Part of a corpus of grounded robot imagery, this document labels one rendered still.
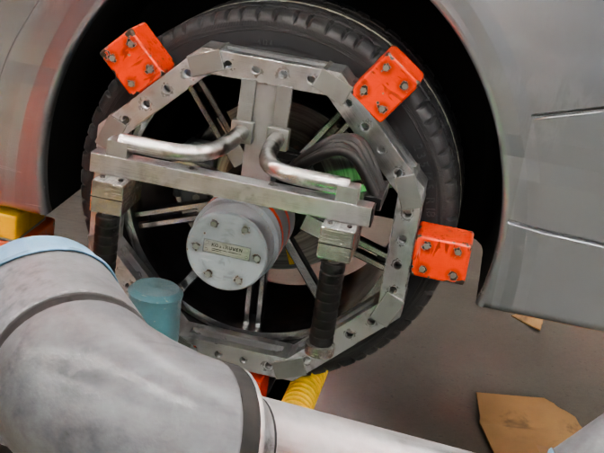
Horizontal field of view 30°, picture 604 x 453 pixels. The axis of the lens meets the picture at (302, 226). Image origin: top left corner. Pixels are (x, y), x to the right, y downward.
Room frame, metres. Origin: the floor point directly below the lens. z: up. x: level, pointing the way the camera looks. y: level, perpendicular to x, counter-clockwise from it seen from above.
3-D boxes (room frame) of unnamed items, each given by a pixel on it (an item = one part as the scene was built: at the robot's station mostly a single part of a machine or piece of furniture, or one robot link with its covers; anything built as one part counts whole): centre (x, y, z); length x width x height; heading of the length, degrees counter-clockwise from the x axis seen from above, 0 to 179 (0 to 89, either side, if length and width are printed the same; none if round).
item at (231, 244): (1.68, 0.09, 0.85); 0.21 x 0.14 x 0.14; 172
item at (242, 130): (1.64, 0.20, 1.03); 0.19 x 0.18 x 0.11; 172
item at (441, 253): (1.71, -0.23, 0.85); 0.09 x 0.08 x 0.07; 82
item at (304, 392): (1.83, -0.05, 0.51); 0.29 x 0.06 x 0.06; 172
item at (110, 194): (1.57, 0.28, 0.93); 0.09 x 0.05 x 0.05; 172
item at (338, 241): (1.52, -0.06, 0.93); 0.09 x 0.05 x 0.05; 172
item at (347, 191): (1.61, 0.00, 1.03); 0.19 x 0.18 x 0.11; 172
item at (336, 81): (1.75, 0.08, 0.85); 0.54 x 0.07 x 0.54; 82
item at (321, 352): (1.49, -0.05, 0.83); 0.04 x 0.04 x 0.16
